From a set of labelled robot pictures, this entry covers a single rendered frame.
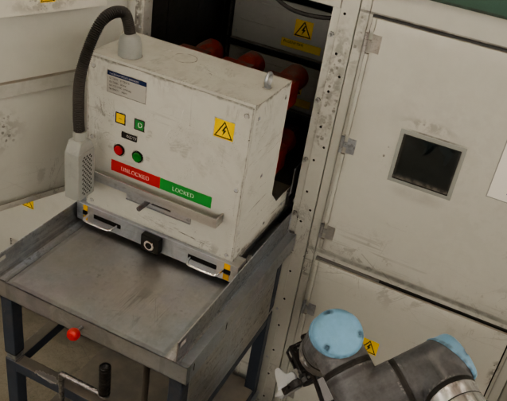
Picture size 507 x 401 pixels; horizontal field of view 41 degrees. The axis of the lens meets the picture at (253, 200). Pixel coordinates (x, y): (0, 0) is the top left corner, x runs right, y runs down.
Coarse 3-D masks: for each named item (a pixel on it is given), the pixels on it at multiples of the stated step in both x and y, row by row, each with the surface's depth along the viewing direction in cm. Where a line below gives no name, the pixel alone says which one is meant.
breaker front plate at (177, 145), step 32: (96, 64) 174; (96, 96) 179; (160, 96) 170; (192, 96) 166; (96, 128) 184; (128, 128) 179; (160, 128) 174; (192, 128) 170; (96, 160) 189; (128, 160) 184; (160, 160) 179; (192, 160) 174; (224, 160) 170; (96, 192) 195; (160, 192) 184; (224, 192) 174; (160, 224) 189; (192, 224) 184; (224, 224) 179; (224, 256) 184
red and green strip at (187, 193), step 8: (112, 160) 186; (112, 168) 188; (120, 168) 186; (128, 168) 185; (128, 176) 186; (136, 176) 185; (144, 176) 184; (152, 176) 183; (152, 184) 184; (160, 184) 183; (168, 184) 181; (176, 184) 180; (176, 192) 181; (184, 192) 180; (192, 192) 179; (192, 200) 180; (200, 200) 179; (208, 200) 178
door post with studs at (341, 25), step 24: (360, 0) 172; (336, 24) 178; (336, 48) 180; (336, 72) 183; (336, 96) 187; (312, 120) 193; (312, 144) 197; (312, 168) 200; (312, 192) 204; (288, 288) 224; (288, 312) 229
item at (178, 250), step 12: (84, 204) 197; (96, 216) 198; (108, 216) 195; (120, 216) 194; (108, 228) 197; (120, 228) 195; (132, 228) 193; (144, 228) 191; (132, 240) 195; (168, 240) 189; (168, 252) 191; (180, 252) 189; (192, 252) 187; (204, 252) 185; (192, 264) 189; (204, 264) 187; (228, 264) 183; (240, 264) 183
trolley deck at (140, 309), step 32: (64, 256) 188; (96, 256) 190; (128, 256) 192; (160, 256) 194; (0, 288) 178; (32, 288) 175; (64, 288) 177; (96, 288) 179; (128, 288) 181; (160, 288) 182; (192, 288) 184; (256, 288) 191; (64, 320) 172; (96, 320) 169; (128, 320) 170; (160, 320) 172; (192, 320) 174; (224, 320) 175; (128, 352) 166; (160, 352) 162; (192, 352) 164
